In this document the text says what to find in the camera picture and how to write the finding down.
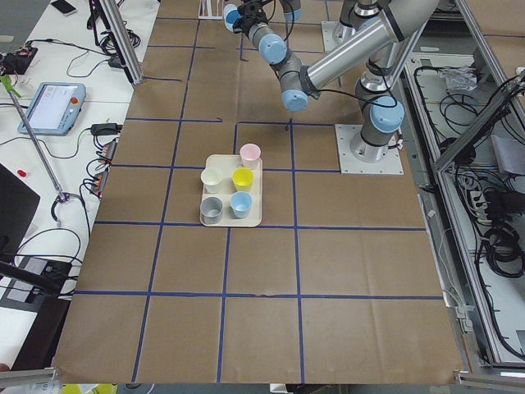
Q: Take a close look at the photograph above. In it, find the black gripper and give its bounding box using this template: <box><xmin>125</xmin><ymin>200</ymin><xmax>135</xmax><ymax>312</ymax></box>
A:
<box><xmin>232</xmin><ymin>2</ymin><xmax>267</xmax><ymax>35</ymax></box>

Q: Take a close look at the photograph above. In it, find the light blue plastic cup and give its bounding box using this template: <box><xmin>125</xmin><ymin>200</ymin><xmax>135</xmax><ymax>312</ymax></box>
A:
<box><xmin>223</xmin><ymin>3</ymin><xmax>241</xmax><ymax>32</ymax></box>

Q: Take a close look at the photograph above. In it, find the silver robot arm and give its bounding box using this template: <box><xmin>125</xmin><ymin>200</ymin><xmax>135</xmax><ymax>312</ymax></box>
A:
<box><xmin>223</xmin><ymin>0</ymin><xmax>438</xmax><ymax>163</ymax></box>
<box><xmin>280</xmin><ymin>0</ymin><xmax>302</xmax><ymax>22</ymax></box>

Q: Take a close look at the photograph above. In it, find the pink plastic cup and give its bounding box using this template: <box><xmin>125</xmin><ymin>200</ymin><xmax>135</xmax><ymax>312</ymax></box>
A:
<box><xmin>240</xmin><ymin>143</ymin><xmax>261</xmax><ymax>169</ymax></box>

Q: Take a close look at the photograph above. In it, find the yellow plastic cup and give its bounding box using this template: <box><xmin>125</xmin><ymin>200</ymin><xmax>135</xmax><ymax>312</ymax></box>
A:
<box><xmin>231</xmin><ymin>167</ymin><xmax>254</xmax><ymax>192</ymax></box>

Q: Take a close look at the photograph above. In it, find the cream white plastic cup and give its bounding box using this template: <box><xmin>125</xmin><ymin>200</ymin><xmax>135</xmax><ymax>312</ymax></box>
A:
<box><xmin>200</xmin><ymin>167</ymin><xmax>224</xmax><ymax>194</ymax></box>

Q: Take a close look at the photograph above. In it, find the pale blue plastic cup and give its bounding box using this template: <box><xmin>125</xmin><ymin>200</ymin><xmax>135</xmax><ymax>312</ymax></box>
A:
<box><xmin>230</xmin><ymin>191</ymin><xmax>253</xmax><ymax>218</ymax></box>

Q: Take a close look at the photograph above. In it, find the grey plastic cup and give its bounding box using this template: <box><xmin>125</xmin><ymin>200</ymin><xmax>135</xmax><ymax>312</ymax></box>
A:
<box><xmin>200</xmin><ymin>196</ymin><xmax>223</xmax><ymax>226</ymax></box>

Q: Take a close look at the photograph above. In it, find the beige serving tray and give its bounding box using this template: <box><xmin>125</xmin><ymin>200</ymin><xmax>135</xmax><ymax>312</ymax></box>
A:
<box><xmin>200</xmin><ymin>154</ymin><xmax>263</xmax><ymax>227</ymax></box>

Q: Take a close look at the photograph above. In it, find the black smartphone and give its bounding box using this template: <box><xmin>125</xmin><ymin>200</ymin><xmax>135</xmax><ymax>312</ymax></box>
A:
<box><xmin>50</xmin><ymin>0</ymin><xmax>77</xmax><ymax>16</ymax></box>

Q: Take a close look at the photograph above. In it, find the black power adapter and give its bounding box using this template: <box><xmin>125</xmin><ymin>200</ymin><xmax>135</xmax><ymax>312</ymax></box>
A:
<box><xmin>90</xmin><ymin>122</ymin><xmax>122</xmax><ymax>136</ymax></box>

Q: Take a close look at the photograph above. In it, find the blue teach pendant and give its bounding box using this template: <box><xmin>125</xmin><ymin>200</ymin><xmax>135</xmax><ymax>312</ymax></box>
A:
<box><xmin>25</xmin><ymin>82</ymin><xmax>86</xmax><ymax>136</ymax></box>

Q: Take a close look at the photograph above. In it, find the long metal rod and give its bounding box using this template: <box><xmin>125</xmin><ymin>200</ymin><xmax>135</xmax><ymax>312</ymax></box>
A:
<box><xmin>0</xmin><ymin>76</ymin><xmax>69</xmax><ymax>202</ymax></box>

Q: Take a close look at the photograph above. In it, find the black monitor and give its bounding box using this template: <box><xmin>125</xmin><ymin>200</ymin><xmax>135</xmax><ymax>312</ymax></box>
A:
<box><xmin>0</xmin><ymin>165</ymin><xmax>40</xmax><ymax>262</ymax></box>

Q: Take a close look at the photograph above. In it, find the white wire cup rack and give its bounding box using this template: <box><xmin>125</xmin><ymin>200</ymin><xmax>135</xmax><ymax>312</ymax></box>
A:
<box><xmin>198</xmin><ymin>0</ymin><xmax>224</xmax><ymax>20</ymax></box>

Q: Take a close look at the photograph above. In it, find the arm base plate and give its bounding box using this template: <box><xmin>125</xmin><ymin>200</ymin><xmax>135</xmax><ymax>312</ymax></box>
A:
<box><xmin>335</xmin><ymin>124</ymin><xmax>404</xmax><ymax>176</ymax></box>
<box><xmin>321</xmin><ymin>21</ymin><xmax>358</xmax><ymax>53</ymax></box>

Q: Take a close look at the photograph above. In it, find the aluminium frame post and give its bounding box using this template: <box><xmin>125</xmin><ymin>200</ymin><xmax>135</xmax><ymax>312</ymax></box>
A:
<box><xmin>94</xmin><ymin>0</ymin><xmax>144</xmax><ymax>85</ymax></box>

